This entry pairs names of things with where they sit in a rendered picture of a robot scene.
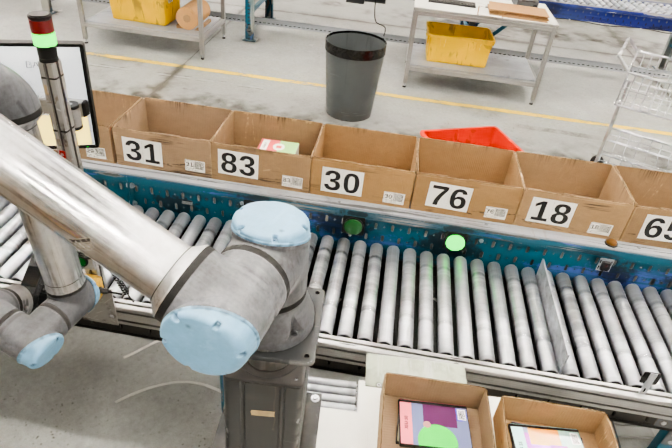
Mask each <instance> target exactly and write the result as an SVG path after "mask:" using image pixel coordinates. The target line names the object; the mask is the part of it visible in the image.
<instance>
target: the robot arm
mask: <svg viewBox="0 0 672 448"><path fill-rule="evenodd" d="M42 114H43V110H42V107H41V103H40V100H39V98H38V96H37V94H36V92H35V91H34V90H33V88H32V87H31V86H30V84H29V83H28V82H27V81H26V80H25V79H24V78H22V77H21V76H20V75H19V74H18V73H16V72H15V71H14V70H12V69H11V68H9V67H7V66H6V65H4V64H2V63H0V196H2V197H3V198H5V199H6V200H7V201H9V202H10V203H12V204H13V205H15V206H16V207H17V209H18V211H19V214H20V217H21V220H22V223H23V225H24V228H25V231H26V234H27V236H28V239H29V242H30V245H31V248H32V250H33V254H32V256H31V259H30V262H29V264H28V267H27V269H26V272H25V274H24V277H23V279H22V282H21V285H18V284H11V285H8V286H5V287H2V288H0V351H2V352H4V353H5V354H7V355H8V356H10V357H12V358H13V359H15V360H16V361H17V362H18V363H19V364H23V365H25V366H27V367H29V368H31V369H36V368H39V367H42V366H43V365H45V364H46V363H48V362H49V361H50V360H51V359H52V358H53V356H54V355H55V354H57V353H58V351H59V350H60V349H61V347H62V345H63V343H64V336H65V335H66V334H67V332H68V331H69V330H70V329H71V328H72V327H73V326H74V325H75V324H76V323H77V322H78V321H79V320H80V319H81V318H82V317H84V316H85V315H86V314H87V313H88V312H90V311H91V310H92V309H93V308H94V306H95V305H96V304H97V302H98V301H99V299H100V290H99V288H98V286H97V285H96V283H95V281H94V280H93V279H92V278H90V277H89V276H87V275H85V274H84V273H83V270H82V267H81V263H80V260H79V257H78V254H77V250H76V249H78V250H79V251H81V252H82V253H84V254H85V255H86V256H88V257H89V258H91V259H92V260H94V261H95V262H96V263H98V264H99V265H101V266H102V267H104V268H105V269H107V270H108V271H109V272H111V273H112V274H114V275H115V276H117V277H118V278H119V279H121V280H122V281H124V282H125V283H127V284H128V285H130V286H131V287H132V288H134V289H135V290H137V291H138V292H140V293H141V294H142V295H144V296H145V297H147V298H148V299H149V300H150V301H151V307H152V314H153V317H154V318H155V319H157V320H158V321H159V322H161V327H160V337H161V338H163V340H162V343H163V345H164V346H165V348H166V349H167V351H168V352H169V353H170V354H171V355H172V356H173V357H174V358H175V359H176V360H177V361H179V362H180V363H181V364H183V365H185V366H186V365H187V366H189V367H191V369H192V370H194V371H197V372H200V373H203V374H208V375H226V374H230V373H233V372H235V371H237V370H239V369H240V368H241V367H242V366H243V365H244V364H245V363H246V362H247V360H248V359H249V358H250V356H251V355H252V354H253V353H254V352H255V351H260V352H277V351H283V350H286V349H289V348H292V347H294V346H296V345H297V344H299V343H300V342H302V341H303V340H304V339H305V338H306V337H307V336H308V335H309V333H310V332H311V330H312V328H313V324H314V316H315V311H314V305H313V302H312V300H311V298H310V295H309V293H308V291H307V279H308V263H309V248H310V238H311V233H310V223H309V219H308V217H307V216H306V215H305V214H304V213H303V212H302V211H301V210H299V209H298V208H296V207H294V206H292V205H289V204H286V203H282V202H276V201H259V202H253V203H250V204H247V205H244V206H242V207H241V208H240V209H239V210H237V211H236V212H235V214H234V215H233V218H232V223H231V229H232V238H231V241H230V243H229V244H228V245H227V247H226V248H225V249H224V250H223V251H222V252H221V253H219V252H218V251H217V250H215V249H214V248H212V247H211V246H209V245H202V246H195V247H192V246H189V245H188V244H186V243H185V242H184V241H182V240H181V239H179V238H178V237H176V236H175V235H174V234H172V233H171V232H169V231H168V230H166V229H165V228H164V227H162V226H161V225H159V224H158V223H156V222H155V221H154V220H152V219H151V218H149V217H148V216H146V215H145V214H144V213H142V212H141V211H139V210H138V209H136V208H135V207H134V206H132V205H131V204H129V203H128V202H126V201H125V200H124V199H122V198H121V197H119V196H118V195H116V194H115V193H114V192H112V191H111V190H109V189H108V188H106V187H105V186H104V185H102V184H101V183H99V182H98V181H96V180H95V179H94V178H92V177H91V176H89V175H88V174H87V173H85V172H84V171H82V170H81V169H79V168H78V167H77V166H75V165H74V164H72V163H71V162H69V161H68V160H67V159H65V158H64V157H62V156H61V155H59V154H58V153H57V152H55V151H54V150H52V149H51V148H49V147H48V146H47V145H45V144H44V142H43V139H42V136H41V132H40V129H39V126H38V122H37V121H38V120H39V119H40V117H41V116H42Z"/></svg>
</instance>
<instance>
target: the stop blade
mask: <svg viewBox="0 0 672 448"><path fill-rule="evenodd" d="M536 280H537V284H538V288H539V292H540V296H541V301H542V305H543V309H544V313H545V318H546V322H547V326H548V330H549V334H550V339H551V343H552V347H553V351H554V356H555V360H556V364H557V368H558V372H559V374H561V372H562V370H563V368H564V366H565V364H566V362H567V360H568V358H569V356H570V354H569V351H568V347H567V343H566V339H565V336H564V332H563V328H562V324H561V321H560V317H559V313H558V309H557V306H556V302H555V298H554V294H553V291H552V287H551V283H550V279H549V276H548V272H547V268H546V264H545V260H544V259H542V261H541V264H540V266H539V269H538V271H537V274H536Z"/></svg>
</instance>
